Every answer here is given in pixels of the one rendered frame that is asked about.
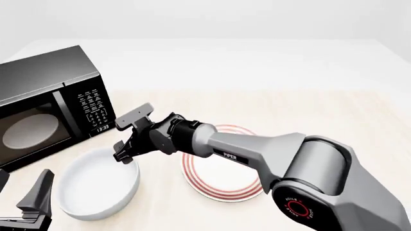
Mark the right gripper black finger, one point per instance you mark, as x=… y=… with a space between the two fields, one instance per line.
x=118 y=147
x=124 y=159

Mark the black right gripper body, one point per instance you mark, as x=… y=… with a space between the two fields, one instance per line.
x=141 y=140

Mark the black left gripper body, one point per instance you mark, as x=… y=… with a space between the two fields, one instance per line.
x=22 y=222

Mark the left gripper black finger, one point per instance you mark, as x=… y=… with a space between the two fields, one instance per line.
x=3 y=180
x=38 y=195

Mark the white bowl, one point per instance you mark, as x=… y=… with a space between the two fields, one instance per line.
x=96 y=183

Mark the grey and black right robot arm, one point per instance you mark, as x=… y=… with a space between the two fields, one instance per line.
x=276 y=149

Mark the white plate with red rings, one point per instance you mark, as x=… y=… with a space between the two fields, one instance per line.
x=221 y=178

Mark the white round microwave turntable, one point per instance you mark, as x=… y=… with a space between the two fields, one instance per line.
x=30 y=131

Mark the black microwave oven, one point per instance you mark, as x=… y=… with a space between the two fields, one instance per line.
x=38 y=72

